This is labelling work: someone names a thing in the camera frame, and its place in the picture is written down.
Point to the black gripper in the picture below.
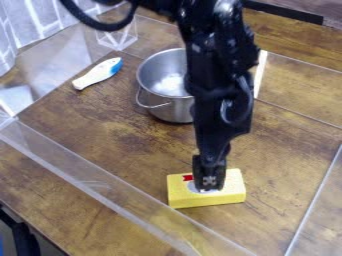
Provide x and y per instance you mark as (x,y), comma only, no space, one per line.
(222,115)

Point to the yellow butter block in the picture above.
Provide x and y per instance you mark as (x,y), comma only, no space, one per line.
(184,196)

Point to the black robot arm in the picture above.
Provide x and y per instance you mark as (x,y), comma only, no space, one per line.
(220,54)

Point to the clear acrylic barrier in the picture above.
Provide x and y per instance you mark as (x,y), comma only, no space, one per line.
(86,158)

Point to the stainless steel pot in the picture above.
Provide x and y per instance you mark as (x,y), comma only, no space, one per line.
(162,94)

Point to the black table leg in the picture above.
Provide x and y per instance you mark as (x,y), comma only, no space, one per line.
(25,242)

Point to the black bar at table edge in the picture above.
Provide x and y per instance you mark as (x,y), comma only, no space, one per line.
(283,11)

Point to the white curtain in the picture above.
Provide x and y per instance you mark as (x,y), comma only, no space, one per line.
(28,21)

